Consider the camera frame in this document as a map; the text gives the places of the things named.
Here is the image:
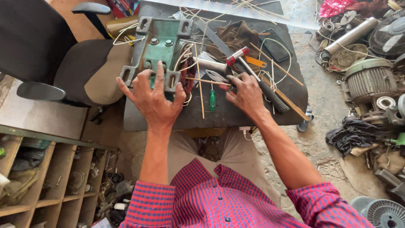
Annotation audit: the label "flat metal file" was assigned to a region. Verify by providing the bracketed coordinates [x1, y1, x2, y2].
[193, 17, 248, 74]

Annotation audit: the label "metal scissors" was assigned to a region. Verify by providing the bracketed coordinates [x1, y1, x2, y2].
[205, 69, 229, 84]

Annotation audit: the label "black phone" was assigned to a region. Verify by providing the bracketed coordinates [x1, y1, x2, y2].
[259, 28, 294, 63]

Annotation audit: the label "thin bamboo stick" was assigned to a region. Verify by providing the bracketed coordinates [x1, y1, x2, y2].
[250, 42, 304, 87]
[185, 77, 232, 87]
[193, 42, 205, 119]

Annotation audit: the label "long silver metal cylinder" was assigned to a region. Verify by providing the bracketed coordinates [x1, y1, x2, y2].
[322, 17, 379, 58]

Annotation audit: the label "white charger plug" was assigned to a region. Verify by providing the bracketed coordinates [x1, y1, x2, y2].
[238, 126, 254, 142]

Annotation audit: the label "brown tape roll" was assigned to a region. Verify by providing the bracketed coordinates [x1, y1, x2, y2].
[106, 15, 139, 41]

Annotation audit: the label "person's right hand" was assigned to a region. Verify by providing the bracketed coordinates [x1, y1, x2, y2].
[219, 72, 270, 123]

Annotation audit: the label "green handle screwdriver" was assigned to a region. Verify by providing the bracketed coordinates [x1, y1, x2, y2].
[209, 83, 216, 111]

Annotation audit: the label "grey fan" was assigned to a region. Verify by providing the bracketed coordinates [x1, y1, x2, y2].
[349, 196, 405, 228]

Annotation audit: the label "black office chair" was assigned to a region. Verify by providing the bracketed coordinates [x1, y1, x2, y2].
[0, 0, 134, 108]

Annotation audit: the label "pile of pale thin strips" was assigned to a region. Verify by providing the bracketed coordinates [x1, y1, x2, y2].
[169, 0, 287, 24]

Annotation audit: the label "grey sandal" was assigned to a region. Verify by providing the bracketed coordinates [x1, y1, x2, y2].
[297, 104, 315, 133]

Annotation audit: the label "grey green electric motor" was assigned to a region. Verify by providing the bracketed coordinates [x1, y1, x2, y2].
[344, 58, 400, 106]

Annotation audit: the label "red checked shirt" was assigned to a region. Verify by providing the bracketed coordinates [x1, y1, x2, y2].
[118, 158, 376, 228]

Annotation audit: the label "person's left hand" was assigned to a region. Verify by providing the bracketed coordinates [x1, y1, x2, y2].
[116, 61, 187, 128]

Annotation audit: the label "black cloth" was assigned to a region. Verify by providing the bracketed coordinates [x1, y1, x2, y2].
[325, 116, 388, 159]

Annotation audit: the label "thick wooden stick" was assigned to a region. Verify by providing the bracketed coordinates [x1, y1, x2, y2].
[261, 77, 311, 122]

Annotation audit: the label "short silver metal tube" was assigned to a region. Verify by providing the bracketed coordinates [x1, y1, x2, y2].
[196, 58, 228, 73]

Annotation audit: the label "brown cloth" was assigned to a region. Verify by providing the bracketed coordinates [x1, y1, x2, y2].
[206, 20, 264, 74]

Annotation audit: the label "heap of motor parts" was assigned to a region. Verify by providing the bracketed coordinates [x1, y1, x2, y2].
[308, 0, 405, 203]

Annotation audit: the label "green motor stator housing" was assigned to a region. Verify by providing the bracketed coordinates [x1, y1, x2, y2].
[119, 16, 197, 106]

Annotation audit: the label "small rusty fan guard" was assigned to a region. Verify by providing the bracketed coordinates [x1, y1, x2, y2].
[328, 44, 369, 72]

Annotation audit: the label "wooden shelf with parts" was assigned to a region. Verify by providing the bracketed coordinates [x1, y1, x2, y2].
[0, 124, 121, 228]

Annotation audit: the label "orange handle cutter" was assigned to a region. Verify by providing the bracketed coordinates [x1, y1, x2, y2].
[245, 56, 268, 69]

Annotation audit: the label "red white head hammer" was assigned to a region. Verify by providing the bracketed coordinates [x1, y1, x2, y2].
[225, 46, 290, 113]

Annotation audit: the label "red printed box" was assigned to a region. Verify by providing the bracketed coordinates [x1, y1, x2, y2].
[105, 0, 142, 18]

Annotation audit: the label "dark wire fan guard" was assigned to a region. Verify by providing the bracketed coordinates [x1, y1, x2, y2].
[368, 9, 405, 58]

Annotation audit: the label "pink plastic bag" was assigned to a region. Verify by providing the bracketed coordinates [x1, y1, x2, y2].
[318, 0, 356, 18]

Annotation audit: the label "beige trousers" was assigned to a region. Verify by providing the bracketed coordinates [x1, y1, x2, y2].
[167, 128, 283, 209]

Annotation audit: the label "white wire loop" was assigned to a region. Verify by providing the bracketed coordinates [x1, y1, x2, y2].
[112, 23, 147, 47]

